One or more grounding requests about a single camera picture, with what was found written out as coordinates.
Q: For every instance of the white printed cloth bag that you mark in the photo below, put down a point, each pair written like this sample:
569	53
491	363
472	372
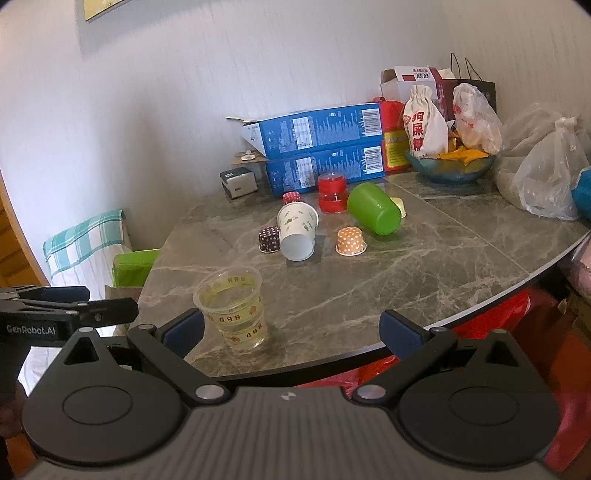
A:
422	127

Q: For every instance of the orange dotted paper cup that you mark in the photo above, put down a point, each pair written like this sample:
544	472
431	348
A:
351	240

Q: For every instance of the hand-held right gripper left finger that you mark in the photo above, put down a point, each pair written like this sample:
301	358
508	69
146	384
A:
183	331

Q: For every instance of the green plastic cup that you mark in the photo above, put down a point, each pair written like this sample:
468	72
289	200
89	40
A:
374	210

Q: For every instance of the black paper bag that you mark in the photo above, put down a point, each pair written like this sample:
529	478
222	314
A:
487	90

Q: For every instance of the red dotted paper cup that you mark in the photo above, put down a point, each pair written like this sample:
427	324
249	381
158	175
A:
292	197

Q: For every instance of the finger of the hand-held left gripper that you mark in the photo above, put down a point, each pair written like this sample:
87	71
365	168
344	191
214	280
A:
76	293
111	310

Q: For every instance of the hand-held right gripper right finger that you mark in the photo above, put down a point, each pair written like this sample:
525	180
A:
400	333

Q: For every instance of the red plastic container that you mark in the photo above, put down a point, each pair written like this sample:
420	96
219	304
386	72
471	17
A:
391	138

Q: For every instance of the small yellow cup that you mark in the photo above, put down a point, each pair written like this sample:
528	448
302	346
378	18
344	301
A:
399	206

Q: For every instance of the framed wall picture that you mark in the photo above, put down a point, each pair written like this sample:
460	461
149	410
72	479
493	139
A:
104	7

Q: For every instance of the white and red carton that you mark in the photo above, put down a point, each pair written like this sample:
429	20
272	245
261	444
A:
408	79

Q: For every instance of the wooden door frame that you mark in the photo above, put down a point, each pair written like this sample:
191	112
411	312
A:
14	230

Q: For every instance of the clear printed plastic cup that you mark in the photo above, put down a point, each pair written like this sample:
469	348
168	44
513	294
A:
233	314

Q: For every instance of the orange snacks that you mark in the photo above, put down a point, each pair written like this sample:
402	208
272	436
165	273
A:
461	156

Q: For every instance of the pink cloth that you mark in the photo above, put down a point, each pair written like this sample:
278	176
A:
581	265

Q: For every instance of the translucent plastic bag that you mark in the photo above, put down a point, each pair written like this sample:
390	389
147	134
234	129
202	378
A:
549	180
519	134

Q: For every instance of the blue cardboard box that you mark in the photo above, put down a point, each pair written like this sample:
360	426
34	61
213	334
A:
314	129
309	171

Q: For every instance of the grey tabletop device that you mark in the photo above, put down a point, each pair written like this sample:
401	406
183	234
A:
238	183

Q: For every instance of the blue object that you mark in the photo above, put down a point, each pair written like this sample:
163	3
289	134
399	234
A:
583	191

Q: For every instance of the white bed sheet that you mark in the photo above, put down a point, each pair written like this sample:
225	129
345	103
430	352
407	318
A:
81	277

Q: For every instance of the white printed paper cup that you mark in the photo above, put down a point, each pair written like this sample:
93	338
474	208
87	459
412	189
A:
298	233

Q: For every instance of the red plastic jar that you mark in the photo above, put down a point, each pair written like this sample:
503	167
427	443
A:
332	194

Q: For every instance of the red plastic bag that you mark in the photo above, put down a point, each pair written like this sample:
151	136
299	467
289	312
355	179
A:
508	318

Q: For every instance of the dark dotted paper cup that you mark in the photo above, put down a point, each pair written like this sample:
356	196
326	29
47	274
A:
269	239

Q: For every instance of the green checked cloth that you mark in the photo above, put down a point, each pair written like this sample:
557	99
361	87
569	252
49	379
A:
83	240

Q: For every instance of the green box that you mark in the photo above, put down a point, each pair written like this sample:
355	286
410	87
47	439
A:
134	267

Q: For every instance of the white printed plastic bag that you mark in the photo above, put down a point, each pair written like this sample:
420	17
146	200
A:
475	120

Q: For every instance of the blue glass bowl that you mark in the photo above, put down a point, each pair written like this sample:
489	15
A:
450	171

